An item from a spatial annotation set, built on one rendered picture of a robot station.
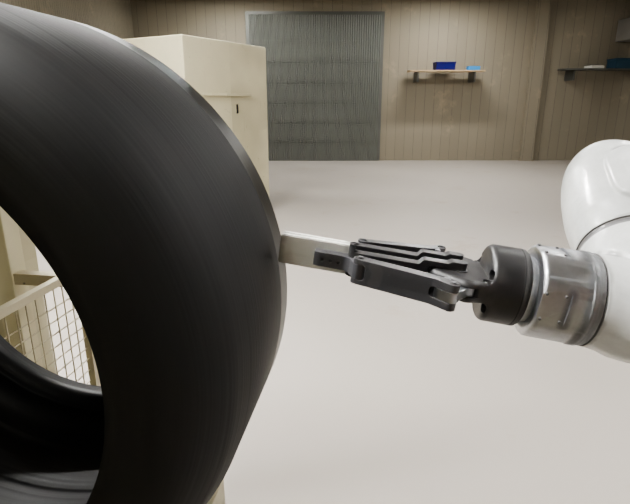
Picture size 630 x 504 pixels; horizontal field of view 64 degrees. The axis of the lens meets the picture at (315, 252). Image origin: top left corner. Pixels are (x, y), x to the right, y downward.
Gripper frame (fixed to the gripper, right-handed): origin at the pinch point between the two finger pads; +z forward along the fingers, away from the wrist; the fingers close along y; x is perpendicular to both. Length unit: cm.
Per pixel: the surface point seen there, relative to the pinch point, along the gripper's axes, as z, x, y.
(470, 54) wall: -173, -144, -1227
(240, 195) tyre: 7.2, -5.2, 3.3
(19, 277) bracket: 75, 37, -55
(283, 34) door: 254, -127, -1161
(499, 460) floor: -73, 115, -130
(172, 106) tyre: 13.5, -12.3, 4.9
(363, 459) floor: -20, 122, -123
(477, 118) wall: -221, -7, -1232
